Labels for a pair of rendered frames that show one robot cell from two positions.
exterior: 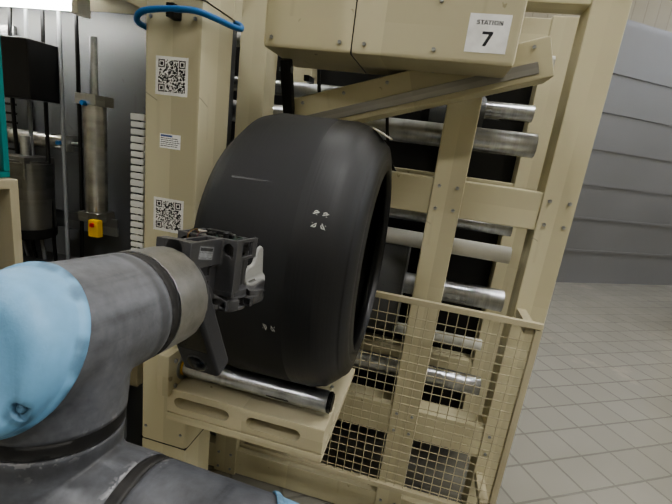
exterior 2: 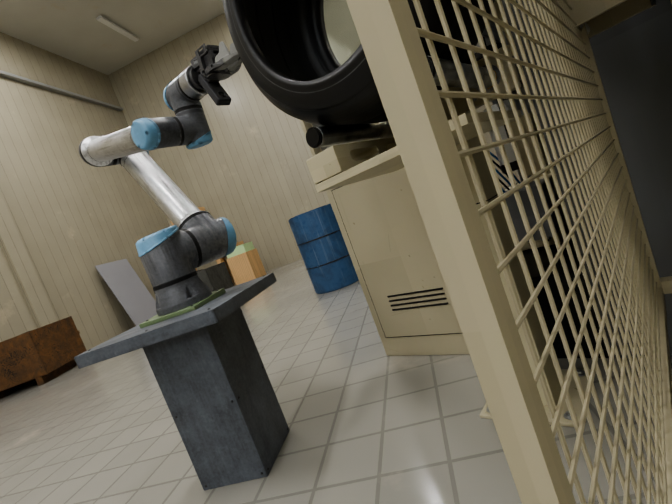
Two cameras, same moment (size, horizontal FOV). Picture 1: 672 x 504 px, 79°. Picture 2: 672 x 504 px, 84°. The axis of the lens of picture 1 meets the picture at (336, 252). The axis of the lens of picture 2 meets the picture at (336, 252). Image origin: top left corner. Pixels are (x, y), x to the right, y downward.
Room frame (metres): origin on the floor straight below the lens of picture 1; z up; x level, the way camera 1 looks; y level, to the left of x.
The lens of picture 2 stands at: (1.14, -0.78, 0.72)
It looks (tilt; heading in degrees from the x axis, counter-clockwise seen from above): 5 degrees down; 121
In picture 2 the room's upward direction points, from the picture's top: 20 degrees counter-clockwise
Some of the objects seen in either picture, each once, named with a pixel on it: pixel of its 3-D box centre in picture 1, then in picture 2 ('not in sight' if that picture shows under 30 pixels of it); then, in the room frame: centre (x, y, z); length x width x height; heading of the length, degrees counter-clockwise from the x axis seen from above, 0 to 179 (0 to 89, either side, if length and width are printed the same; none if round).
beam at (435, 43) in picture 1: (390, 36); not in sight; (1.19, -0.07, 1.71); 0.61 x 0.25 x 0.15; 78
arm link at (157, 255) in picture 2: not in sight; (167, 254); (-0.01, 0.07, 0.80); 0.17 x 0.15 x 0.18; 77
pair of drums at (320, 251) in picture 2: not in sight; (336, 241); (-1.11, 3.10, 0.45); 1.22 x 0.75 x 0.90; 108
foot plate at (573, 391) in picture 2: not in sight; (536, 391); (0.95, 0.37, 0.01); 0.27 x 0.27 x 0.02; 78
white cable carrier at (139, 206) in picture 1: (145, 220); not in sight; (0.94, 0.46, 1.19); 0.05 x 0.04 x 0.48; 168
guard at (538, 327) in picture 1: (372, 392); (593, 176); (1.20, -0.18, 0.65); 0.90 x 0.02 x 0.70; 78
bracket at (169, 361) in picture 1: (212, 337); (436, 106); (0.96, 0.29, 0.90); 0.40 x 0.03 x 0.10; 168
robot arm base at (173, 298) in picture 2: not in sight; (180, 291); (-0.02, 0.07, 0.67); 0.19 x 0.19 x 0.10
